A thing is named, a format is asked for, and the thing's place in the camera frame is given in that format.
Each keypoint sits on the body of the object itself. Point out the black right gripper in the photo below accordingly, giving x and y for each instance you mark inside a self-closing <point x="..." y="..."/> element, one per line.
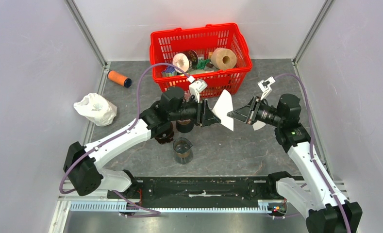
<point x="247" y="113"/>

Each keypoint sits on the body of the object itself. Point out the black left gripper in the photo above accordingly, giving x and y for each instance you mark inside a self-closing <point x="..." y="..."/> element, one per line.
<point x="206" y="119"/>

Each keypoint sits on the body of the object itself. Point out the white paper coffee filter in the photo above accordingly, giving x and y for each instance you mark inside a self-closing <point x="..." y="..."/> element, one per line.
<point x="258" y="125"/>
<point x="223" y="106"/>

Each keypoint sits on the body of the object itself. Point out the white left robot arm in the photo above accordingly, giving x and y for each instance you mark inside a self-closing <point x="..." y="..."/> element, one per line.
<point x="84" y="165"/>

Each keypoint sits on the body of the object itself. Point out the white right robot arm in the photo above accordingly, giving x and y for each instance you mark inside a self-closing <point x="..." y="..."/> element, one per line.
<point x="324" y="207"/>

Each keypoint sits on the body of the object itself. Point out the red and black coffee server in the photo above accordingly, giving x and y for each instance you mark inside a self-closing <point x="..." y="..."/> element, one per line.
<point x="184" y="126"/>

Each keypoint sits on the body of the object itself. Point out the brown plastic coffee dripper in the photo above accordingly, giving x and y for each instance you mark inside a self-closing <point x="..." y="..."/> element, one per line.
<point x="165" y="136"/>

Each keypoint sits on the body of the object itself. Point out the small glass measuring beaker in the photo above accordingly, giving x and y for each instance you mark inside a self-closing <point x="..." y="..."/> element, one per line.
<point x="183" y="153"/>

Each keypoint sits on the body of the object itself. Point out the green packet in basket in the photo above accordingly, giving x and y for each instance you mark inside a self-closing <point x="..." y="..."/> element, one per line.
<point x="205" y="64"/>

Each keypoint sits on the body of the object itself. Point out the beige tape roll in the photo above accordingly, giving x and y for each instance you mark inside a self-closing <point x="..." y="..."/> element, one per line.
<point x="223" y="58"/>

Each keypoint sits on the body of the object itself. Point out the blue small box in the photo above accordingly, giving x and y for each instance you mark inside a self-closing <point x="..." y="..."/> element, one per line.
<point x="169" y="71"/>

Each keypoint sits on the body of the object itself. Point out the red plastic shopping basket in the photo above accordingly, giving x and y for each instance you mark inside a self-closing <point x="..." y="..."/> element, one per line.
<point x="203" y="40"/>

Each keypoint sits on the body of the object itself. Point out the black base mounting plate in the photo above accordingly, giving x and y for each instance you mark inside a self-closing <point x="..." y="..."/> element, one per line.
<point x="201" y="192"/>

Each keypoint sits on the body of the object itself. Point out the orange cylindrical bottle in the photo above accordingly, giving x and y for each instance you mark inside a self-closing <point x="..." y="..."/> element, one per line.
<point x="119" y="78"/>

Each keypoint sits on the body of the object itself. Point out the white crumpled plastic bag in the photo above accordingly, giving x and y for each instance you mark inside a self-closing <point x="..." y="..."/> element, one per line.
<point x="96" y="109"/>

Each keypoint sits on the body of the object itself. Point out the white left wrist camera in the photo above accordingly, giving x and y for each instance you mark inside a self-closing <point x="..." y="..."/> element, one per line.
<point x="196" y="87"/>

